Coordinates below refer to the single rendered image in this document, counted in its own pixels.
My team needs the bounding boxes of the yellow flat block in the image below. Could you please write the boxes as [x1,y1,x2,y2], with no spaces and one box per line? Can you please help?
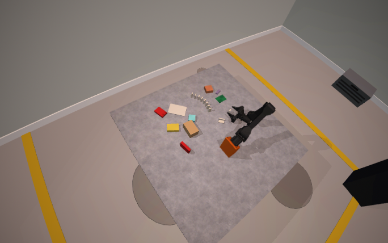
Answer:
[167,124,179,132]

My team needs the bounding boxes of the teal rectangular block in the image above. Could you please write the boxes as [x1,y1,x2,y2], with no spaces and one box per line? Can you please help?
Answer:
[188,115,195,122]

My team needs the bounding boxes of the green flat slab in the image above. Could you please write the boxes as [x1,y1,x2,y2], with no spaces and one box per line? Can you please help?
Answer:
[216,95,226,103]

